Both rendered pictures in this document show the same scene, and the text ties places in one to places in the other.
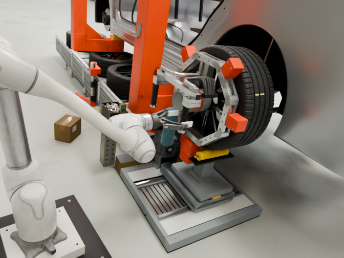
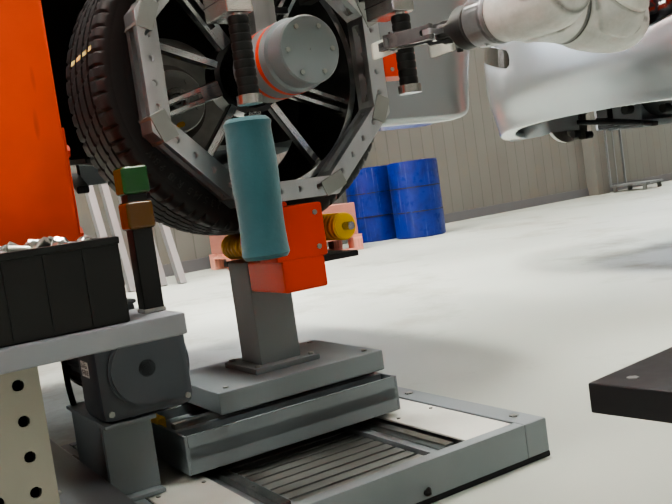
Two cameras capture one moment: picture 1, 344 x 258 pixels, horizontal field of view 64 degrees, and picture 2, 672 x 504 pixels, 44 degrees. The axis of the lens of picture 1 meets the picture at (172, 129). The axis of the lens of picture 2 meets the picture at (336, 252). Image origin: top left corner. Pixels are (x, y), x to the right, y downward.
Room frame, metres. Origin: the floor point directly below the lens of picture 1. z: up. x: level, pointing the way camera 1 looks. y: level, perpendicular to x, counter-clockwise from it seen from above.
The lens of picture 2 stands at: (1.41, 1.54, 0.58)
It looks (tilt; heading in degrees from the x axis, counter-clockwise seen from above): 4 degrees down; 274
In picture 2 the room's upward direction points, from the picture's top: 8 degrees counter-clockwise
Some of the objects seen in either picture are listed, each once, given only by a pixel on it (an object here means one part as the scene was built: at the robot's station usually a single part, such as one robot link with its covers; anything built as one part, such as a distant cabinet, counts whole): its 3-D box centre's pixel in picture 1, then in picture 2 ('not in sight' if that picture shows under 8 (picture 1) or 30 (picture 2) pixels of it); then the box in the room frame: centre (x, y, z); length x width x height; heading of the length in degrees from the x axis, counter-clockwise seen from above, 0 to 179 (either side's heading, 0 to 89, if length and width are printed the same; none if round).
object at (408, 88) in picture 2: (184, 119); (404, 52); (1.34, -0.05, 0.83); 0.04 x 0.04 x 0.16
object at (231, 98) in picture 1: (200, 100); (266, 68); (1.61, -0.15, 0.85); 0.54 x 0.07 x 0.54; 36
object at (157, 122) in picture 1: (157, 121); (460, 29); (1.25, 0.08, 0.83); 0.09 x 0.08 x 0.07; 126
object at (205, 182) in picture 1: (203, 164); (265, 320); (1.71, -0.28, 0.32); 0.40 x 0.30 x 0.28; 36
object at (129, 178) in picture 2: (122, 106); (131, 180); (1.77, 0.37, 0.64); 0.04 x 0.04 x 0.04; 36
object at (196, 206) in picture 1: (195, 181); (260, 408); (1.75, -0.26, 0.13); 0.50 x 0.36 x 0.10; 36
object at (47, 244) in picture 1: (40, 235); not in sight; (0.83, 0.49, 0.37); 0.22 x 0.18 x 0.06; 54
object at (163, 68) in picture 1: (181, 66); not in sight; (1.62, 0.01, 1.03); 0.19 x 0.18 x 0.11; 126
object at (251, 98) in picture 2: (154, 94); (243, 57); (1.62, 0.14, 0.83); 0.04 x 0.04 x 0.16
